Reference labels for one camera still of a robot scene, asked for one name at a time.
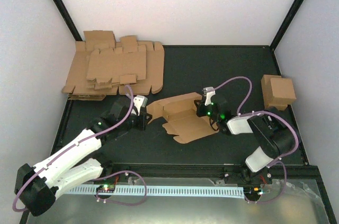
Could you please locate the cardboard box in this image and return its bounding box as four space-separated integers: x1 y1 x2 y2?
147 92 217 144
269 78 297 105
261 75 288 111

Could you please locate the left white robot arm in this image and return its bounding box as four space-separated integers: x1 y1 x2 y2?
12 95 152 217

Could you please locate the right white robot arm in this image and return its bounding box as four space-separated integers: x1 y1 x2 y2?
194 96 300 184

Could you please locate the stack of flat cardboard blanks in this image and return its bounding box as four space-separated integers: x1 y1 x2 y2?
62 30 165 101

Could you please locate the left controller circuit board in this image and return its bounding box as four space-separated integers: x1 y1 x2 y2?
96 184 116 193

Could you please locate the controller circuit board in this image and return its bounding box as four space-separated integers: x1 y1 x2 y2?
244 186 267 196
96 184 116 193

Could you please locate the right controller circuit board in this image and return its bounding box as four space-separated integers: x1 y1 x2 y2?
244 186 267 196

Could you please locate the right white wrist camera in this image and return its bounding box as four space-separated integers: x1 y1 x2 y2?
203 86 216 106

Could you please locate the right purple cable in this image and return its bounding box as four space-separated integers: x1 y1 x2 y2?
203 76 300 205

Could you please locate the light blue slotted cable duct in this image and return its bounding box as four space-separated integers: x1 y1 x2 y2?
66 184 245 199

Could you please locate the left black frame post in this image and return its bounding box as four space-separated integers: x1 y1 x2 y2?
53 0 83 41

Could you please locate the black frame post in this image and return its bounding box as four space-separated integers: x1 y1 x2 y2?
53 0 83 41
270 0 304 51

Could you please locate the right black frame post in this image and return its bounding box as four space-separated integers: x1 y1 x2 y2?
270 0 304 51

